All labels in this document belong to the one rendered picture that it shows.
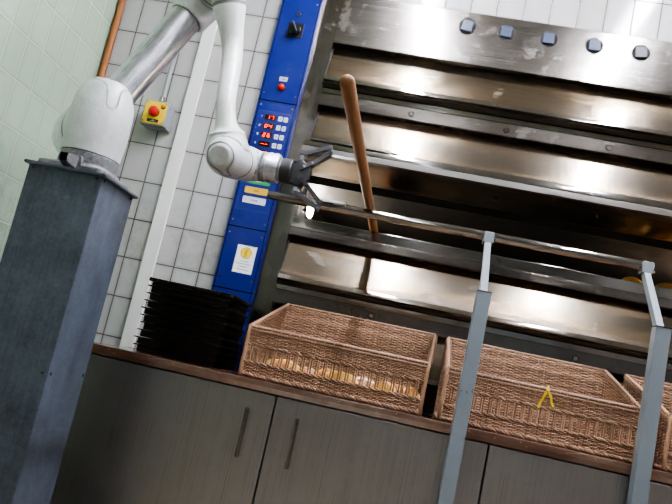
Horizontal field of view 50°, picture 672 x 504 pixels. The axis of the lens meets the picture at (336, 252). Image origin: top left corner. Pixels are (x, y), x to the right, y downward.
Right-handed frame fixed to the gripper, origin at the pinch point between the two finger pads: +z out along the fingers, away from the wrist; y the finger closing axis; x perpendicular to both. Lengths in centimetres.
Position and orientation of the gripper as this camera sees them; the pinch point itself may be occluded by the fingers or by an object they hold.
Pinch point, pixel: (346, 182)
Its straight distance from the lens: 215.0
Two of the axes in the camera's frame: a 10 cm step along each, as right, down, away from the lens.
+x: -0.9, -1.9, -9.8
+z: 9.7, 1.9, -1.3
